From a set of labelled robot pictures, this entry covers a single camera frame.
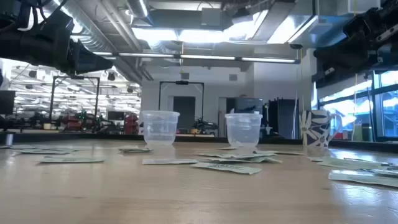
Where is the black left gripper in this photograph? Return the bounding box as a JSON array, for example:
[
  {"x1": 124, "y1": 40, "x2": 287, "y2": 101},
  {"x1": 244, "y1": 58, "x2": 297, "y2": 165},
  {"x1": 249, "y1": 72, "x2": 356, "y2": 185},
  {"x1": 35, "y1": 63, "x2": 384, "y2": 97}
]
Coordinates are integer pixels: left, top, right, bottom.
[{"x1": 0, "y1": 8, "x2": 113, "y2": 75}]

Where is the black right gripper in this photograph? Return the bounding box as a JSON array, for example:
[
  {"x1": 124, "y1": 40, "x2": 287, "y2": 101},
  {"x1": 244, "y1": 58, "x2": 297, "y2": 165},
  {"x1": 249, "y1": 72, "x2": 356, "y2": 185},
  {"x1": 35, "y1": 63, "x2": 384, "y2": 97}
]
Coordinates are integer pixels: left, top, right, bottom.
[{"x1": 312, "y1": 7, "x2": 398, "y2": 90}]

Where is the red tool chest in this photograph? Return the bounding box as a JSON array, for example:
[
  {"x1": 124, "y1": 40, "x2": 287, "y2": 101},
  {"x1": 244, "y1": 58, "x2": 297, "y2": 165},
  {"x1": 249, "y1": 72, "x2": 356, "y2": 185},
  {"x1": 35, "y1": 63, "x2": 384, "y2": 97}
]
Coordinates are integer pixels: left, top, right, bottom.
[{"x1": 124, "y1": 113, "x2": 139, "y2": 135}]

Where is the pale green bottle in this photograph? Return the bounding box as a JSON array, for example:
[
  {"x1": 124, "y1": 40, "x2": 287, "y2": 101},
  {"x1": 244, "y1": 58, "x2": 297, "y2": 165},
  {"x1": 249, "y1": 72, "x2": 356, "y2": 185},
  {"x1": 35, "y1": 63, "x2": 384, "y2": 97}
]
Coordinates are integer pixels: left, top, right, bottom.
[{"x1": 353, "y1": 124, "x2": 363, "y2": 142}]

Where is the dark green bottle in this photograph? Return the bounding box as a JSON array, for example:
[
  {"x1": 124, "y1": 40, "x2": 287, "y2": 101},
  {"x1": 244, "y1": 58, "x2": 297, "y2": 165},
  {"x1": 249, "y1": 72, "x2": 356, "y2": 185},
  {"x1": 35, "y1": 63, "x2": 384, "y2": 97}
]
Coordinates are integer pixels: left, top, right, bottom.
[{"x1": 361, "y1": 123, "x2": 373, "y2": 142}]

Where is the blue white floral mug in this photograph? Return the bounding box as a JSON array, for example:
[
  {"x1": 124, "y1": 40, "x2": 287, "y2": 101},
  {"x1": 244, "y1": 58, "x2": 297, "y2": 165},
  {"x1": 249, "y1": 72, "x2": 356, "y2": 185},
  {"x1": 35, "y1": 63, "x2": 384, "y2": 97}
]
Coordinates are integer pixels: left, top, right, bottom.
[{"x1": 298, "y1": 109, "x2": 344, "y2": 149}]

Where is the black monitor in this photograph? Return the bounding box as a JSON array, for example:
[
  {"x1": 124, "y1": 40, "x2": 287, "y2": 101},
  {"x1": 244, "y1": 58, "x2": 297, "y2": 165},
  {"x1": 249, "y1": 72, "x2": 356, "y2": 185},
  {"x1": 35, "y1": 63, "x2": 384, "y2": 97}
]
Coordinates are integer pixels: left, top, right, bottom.
[{"x1": 0, "y1": 90, "x2": 16, "y2": 115}]

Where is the black cabinet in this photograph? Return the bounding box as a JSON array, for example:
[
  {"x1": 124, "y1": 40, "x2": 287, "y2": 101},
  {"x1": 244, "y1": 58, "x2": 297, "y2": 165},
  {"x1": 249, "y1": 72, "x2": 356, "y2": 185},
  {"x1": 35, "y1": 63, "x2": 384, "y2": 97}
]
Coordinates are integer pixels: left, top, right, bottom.
[{"x1": 267, "y1": 98, "x2": 300, "y2": 140}]

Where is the clear plastic cup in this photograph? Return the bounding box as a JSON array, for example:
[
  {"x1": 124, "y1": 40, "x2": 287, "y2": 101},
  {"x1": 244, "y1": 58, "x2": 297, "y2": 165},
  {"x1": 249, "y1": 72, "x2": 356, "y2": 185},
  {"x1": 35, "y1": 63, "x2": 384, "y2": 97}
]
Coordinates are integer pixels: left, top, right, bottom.
[
  {"x1": 224, "y1": 113, "x2": 264, "y2": 147},
  {"x1": 141, "y1": 110, "x2": 180, "y2": 147}
]

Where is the dark grey box device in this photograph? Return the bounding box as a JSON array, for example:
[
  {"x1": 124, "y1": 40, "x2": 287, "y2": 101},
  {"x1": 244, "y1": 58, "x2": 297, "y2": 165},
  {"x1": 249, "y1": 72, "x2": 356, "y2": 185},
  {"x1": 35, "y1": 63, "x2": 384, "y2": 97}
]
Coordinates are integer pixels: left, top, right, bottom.
[{"x1": 233, "y1": 96, "x2": 264, "y2": 114}]

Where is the long ceiling light bar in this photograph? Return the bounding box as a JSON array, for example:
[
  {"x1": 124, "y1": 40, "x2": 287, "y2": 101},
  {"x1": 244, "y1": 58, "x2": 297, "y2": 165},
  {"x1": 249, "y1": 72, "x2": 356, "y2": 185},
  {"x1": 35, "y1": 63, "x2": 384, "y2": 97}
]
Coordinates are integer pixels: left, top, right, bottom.
[{"x1": 93, "y1": 51, "x2": 301, "y2": 65}]

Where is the black background robot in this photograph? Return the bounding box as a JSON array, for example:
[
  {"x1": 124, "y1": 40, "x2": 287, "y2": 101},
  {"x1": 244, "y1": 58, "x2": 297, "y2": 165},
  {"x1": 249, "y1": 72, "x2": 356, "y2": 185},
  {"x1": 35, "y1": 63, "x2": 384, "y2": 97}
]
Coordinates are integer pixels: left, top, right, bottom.
[{"x1": 191, "y1": 117, "x2": 219, "y2": 135}]

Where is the black gantry frame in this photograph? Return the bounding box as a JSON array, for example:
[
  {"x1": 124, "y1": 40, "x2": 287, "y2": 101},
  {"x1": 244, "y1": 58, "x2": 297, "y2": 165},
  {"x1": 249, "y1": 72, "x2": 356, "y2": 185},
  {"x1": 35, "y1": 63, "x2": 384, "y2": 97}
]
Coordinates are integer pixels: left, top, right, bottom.
[
  {"x1": 49, "y1": 75, "x2": 101, "y2": 124},
  {"x1": 158, "y1": 80, "x2": 205, "y2": 125}
]

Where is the silver round ventilation duct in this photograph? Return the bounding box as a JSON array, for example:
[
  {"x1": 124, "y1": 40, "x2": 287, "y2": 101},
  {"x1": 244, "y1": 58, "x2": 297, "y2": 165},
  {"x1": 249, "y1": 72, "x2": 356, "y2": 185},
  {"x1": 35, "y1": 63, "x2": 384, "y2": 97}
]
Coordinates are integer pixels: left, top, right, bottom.
[{"x1": 126, "y1": 0, "x2": 155, "y2": 26}]

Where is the white cable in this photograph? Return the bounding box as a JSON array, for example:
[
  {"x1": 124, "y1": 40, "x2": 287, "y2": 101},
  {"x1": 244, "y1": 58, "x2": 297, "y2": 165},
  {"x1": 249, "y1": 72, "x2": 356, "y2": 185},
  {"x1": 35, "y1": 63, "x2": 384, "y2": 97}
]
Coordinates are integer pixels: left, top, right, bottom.
[{"x1": 291, "y1": 90, "x2": 300, "y2": 140}]

